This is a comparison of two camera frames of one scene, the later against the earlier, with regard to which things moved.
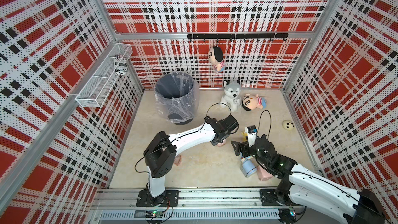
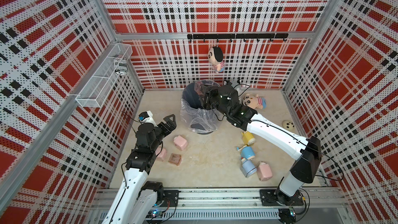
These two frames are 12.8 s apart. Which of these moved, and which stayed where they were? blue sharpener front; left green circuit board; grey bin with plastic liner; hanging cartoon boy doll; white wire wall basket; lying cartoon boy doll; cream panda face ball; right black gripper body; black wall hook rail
Moved: right black gripper body; grey bin with plastic liner
Stayed: cream panda face ball; black wall hook rail; blue sharpener front; lying cartoon boy doll; left green circuit board; white wire wall basket; hanging cartoon boy doll
